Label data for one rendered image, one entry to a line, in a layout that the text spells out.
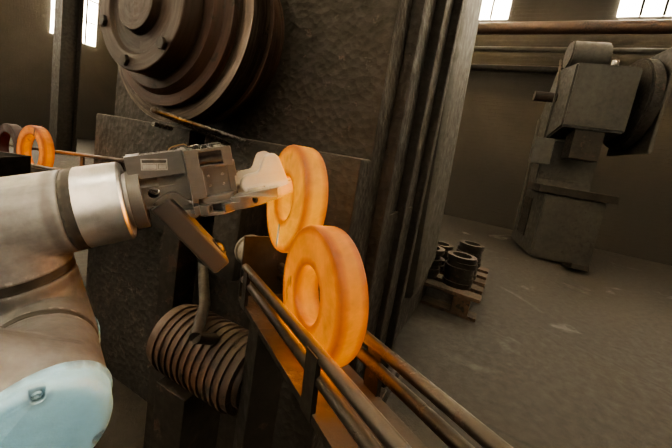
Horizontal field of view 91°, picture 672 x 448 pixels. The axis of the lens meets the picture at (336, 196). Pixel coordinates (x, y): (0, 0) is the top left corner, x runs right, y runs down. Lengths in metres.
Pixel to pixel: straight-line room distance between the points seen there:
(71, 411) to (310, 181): 0.29
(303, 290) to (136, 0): 0.69
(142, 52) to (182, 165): 0.46
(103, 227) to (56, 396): 0.16
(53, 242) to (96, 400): 0.16
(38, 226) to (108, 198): 0.06
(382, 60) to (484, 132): 5.97
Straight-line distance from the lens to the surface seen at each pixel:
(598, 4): 7.29
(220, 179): 0.43
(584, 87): 4.73
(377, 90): 0.75
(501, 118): 6.71
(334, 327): 0.33
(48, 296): 0.46
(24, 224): 0.42
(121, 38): 0.94
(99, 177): 0.42
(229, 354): 0.63
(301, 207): 0.41
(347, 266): 0.32
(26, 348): 0.36
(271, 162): 0.44
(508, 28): 6.34
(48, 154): 1.49
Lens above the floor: 0.88
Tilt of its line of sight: 8 degrees down
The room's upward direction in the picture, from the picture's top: 9 degrees clockwise
